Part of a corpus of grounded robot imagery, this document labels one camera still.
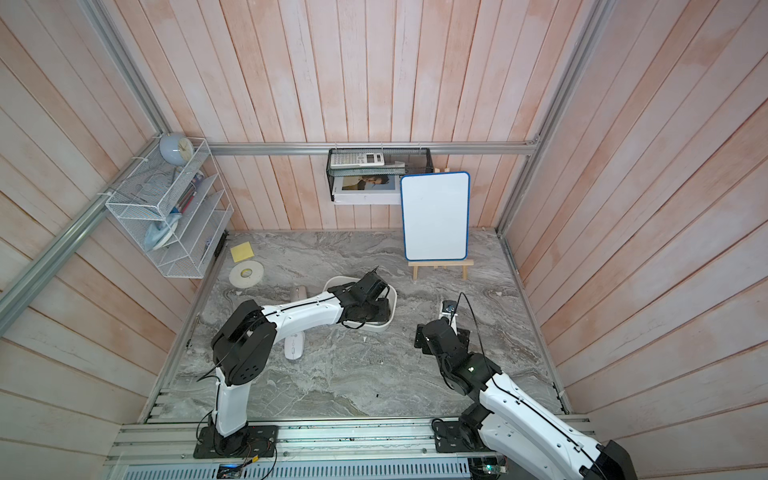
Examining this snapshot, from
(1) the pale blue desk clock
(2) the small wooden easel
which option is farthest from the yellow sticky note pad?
(2) the small wooden easel

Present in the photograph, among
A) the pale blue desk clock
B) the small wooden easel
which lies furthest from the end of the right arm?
the pale blue desk clock

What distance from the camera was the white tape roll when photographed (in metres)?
1.06

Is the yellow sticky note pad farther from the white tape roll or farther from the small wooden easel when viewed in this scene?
the small wooden easel

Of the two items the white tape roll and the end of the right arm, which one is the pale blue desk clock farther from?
the end of the right arm

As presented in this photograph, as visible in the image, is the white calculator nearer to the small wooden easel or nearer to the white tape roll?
the small wooden easel

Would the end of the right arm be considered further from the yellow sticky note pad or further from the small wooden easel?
the yellow sticky note pad
